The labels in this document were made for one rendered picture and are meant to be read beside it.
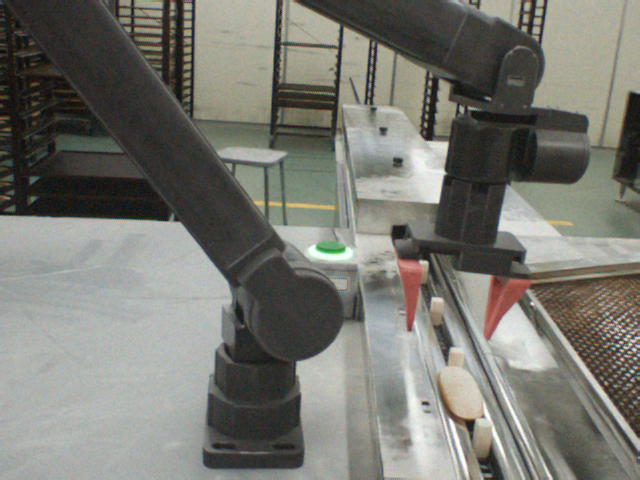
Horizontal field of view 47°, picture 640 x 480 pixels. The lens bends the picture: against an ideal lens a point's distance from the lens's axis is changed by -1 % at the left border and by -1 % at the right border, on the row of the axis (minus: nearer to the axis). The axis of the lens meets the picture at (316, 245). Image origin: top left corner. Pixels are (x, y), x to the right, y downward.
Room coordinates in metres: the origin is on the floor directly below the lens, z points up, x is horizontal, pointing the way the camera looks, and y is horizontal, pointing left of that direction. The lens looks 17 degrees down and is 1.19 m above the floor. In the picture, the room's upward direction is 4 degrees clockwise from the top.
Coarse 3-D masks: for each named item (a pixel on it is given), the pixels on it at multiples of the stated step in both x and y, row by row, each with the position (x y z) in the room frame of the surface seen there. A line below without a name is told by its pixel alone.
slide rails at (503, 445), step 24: (432, 264) 1.03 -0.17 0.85; (432, 288) 0.93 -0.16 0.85; (456, 312) 0.85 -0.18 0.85; (432, 336) 0.77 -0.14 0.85; (456, 336) 0.77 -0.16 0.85; (432, 360) 0.71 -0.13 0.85; (480, 384) 0.66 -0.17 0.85; (456, 432) 0.57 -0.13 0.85; (504, 432) 0.57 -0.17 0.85; (456, 456) 0.53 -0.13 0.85; (504, 456) 0.53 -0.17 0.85
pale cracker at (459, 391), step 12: (444, 372) 0.66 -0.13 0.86; (456, 372) 0.66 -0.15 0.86; (444, 384) 0.64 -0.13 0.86; (456, 384) 0.64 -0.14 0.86; (468, 384) 0.64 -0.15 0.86; (444, 396) 0.62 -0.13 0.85; (456, 396) 0.61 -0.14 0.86; (468, 396) 0.61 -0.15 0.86; (480, 396) 0.62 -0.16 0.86; (456, 408) 0.60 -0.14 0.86; (468, 408) 0.60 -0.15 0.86; (480, 408) 0.60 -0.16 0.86
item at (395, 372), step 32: (352, 224) 1.20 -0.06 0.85; (384, 256) 1.01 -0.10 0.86; (384, 288) 0.88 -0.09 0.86; (384, 320) 0.78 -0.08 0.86; (384, 352) 0.69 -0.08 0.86; (416, 352) 0.70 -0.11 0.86; (384, 384) 0.62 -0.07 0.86; (416, 384) 0.63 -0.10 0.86; (384, 416) 0.57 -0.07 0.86; (416, 416) 0.57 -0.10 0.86; (384, 448) 0.52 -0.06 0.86; (416, 448) 0.52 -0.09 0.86; (448, 448) 0.52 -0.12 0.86
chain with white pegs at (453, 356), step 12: (420, 288) 0.95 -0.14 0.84; (432, 300) 0.83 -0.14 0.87; (432, 312) 0.83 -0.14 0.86; (432, 324) 0.83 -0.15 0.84; (444, 336) 0.79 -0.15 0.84; (444, 348) 0.76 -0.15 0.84; (456, 348) 0.70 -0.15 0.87; (444, 360) 0.73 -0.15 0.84; (456, 360) 0.69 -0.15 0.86; (468, 420) 0.61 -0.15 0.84; (480, 420) 0.56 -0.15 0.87; (468, 432) 0.58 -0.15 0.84; (480, 432) 0.55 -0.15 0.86; (480, 444) 0.55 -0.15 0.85; (480, 456) 0.55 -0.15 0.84; (480, 468) 0.53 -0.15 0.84; (492, 468) 0.53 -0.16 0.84
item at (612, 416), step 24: (624, 264) 0.86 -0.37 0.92; (528, 288) 0.83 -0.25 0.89; (576, 288) 0.82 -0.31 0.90; (600, 288) 0.82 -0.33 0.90; (624, 288) 0.81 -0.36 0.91; (552, 312) 0.76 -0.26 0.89; (576, 312) 0.76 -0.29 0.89; (600, 312) 0.75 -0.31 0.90; (624, 312) 0.75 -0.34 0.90; (552, 336) 0.69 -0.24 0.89; (576, 336) 0.70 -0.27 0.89; (600, 336) 0.69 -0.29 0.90; (624, 336) 0.69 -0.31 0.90; (576, 360) 0.64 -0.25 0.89; (600, 360) 0.64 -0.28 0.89; (624, 360) 0.64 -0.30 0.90; (624, 384) 0.59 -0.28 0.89; (600, 408) 0.55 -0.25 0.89; (624, 408) 0.55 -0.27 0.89; (624, 432) 0.50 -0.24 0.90
